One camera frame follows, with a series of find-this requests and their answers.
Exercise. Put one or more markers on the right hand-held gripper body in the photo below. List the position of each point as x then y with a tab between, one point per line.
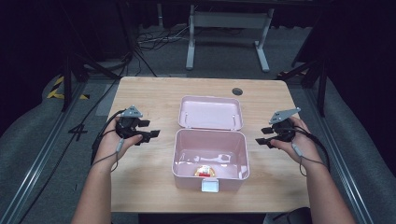
282	115

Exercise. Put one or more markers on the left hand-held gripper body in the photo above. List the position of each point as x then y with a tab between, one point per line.
130	112

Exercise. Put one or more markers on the pink plastic box with lid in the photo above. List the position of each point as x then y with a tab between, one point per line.
211	146

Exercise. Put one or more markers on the person's right hand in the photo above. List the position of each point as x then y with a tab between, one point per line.
306	146

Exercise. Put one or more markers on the person's left hand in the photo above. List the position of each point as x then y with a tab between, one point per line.
109	146

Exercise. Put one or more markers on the black tripod stand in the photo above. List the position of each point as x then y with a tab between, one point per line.
67	87
322	93

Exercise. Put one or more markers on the black cross floor tape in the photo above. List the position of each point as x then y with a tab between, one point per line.
78	131

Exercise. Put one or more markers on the small red yellow toy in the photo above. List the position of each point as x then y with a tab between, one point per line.
204	170

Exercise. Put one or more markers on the yellow black floor tape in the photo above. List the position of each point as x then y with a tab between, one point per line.
54	93

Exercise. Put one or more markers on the dark round object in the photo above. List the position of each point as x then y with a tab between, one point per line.
295	216

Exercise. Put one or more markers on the metal floor rail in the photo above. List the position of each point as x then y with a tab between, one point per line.
31	174
342	174

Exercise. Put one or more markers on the white metal table frame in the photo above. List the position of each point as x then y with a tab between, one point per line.
230	20

